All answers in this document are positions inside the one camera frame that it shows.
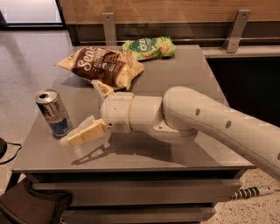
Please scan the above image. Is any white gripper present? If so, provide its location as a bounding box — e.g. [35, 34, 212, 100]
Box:
[59, 80, 134, 147]

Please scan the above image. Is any silver blue Red Bull can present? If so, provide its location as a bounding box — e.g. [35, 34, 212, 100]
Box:
[35, 88, 73, 137]

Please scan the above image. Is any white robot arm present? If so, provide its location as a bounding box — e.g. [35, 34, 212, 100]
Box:
[60, 80, 280, 179]

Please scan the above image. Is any brown yellow chip bag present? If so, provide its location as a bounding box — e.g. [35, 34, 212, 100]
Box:
[58, 46, 144, 89]

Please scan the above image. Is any green snack bag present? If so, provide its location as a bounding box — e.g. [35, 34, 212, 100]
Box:
[122, 37, 176, 61]

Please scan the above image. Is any upper grey drawer front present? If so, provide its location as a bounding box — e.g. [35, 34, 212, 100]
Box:
[33, 179, 241, 207]

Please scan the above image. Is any grey drawer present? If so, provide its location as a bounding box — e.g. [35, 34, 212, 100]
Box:
[33, 179, 241, 207]
[62, 207, 215, 224]

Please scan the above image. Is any black round object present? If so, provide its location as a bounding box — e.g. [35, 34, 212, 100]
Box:
[0, 137, 7, 159]

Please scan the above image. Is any lower grey drawer front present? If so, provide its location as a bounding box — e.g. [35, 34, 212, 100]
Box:
[62, 207, 215, 224]

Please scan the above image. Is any left metal bracket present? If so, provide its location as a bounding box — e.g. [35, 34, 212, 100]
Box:
[101, 12, 117, 46]

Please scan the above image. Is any metal bracket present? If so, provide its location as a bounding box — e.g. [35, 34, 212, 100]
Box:
[223, 10, 251, 53]
[101, 12, 117, 46]

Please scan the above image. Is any black cable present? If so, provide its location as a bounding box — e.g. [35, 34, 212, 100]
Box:
[0, 142, 23, 165]

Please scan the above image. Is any right metal bracket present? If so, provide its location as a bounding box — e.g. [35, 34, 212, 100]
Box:
[223, 10, 251, 53]

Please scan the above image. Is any white black striped handle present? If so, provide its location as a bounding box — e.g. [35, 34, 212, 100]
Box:
[231, 185, 276, 200]

